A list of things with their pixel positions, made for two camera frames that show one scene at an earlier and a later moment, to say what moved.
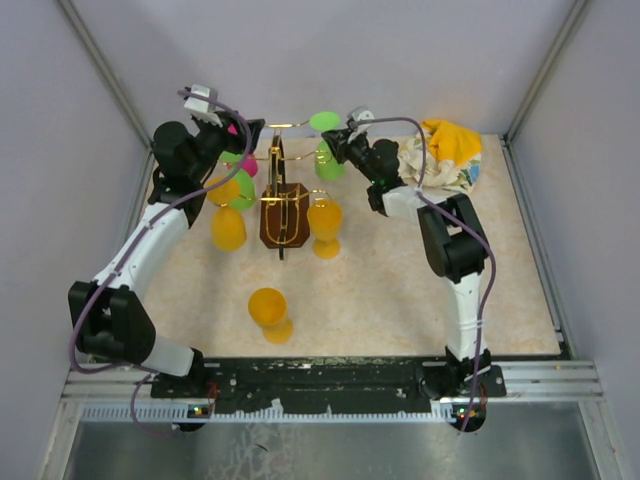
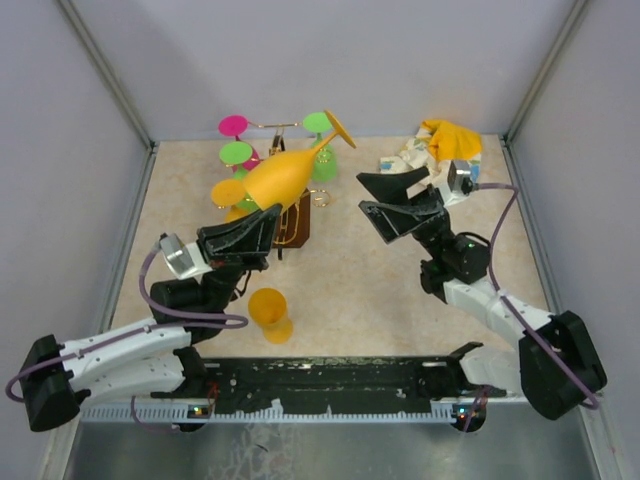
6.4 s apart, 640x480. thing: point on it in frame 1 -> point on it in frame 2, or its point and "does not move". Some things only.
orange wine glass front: (267, 307) does not move
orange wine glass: (325, 219) -> (276, 179)
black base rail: (332, 384) does not move
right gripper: (339, 142) -> (393, 220)
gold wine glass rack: (285, 206) does not move
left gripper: (234, 141) -> (252, 236)
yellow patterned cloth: (451, 158) does not move
